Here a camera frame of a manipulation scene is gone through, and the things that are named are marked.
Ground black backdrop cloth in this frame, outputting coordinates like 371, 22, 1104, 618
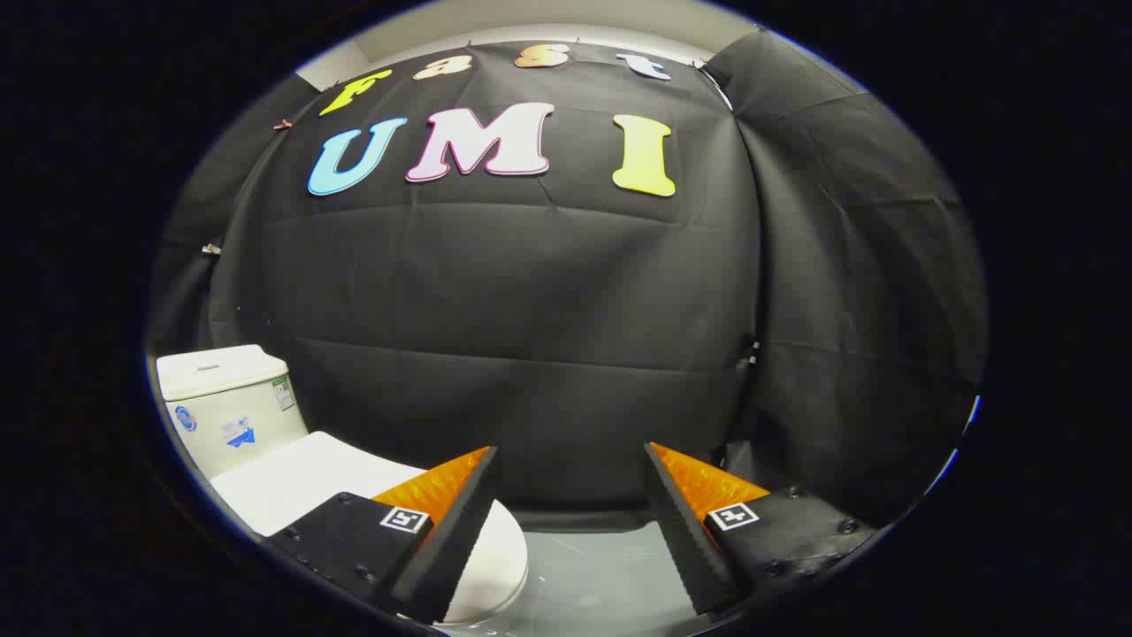
146, 27, 987, 532

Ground white toilet lid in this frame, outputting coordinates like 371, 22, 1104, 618
210, 431, 530, 625

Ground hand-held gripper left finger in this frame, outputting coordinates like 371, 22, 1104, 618
265, 446, 499, 624

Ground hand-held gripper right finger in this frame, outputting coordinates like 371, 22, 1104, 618
644, 441, 877, 615

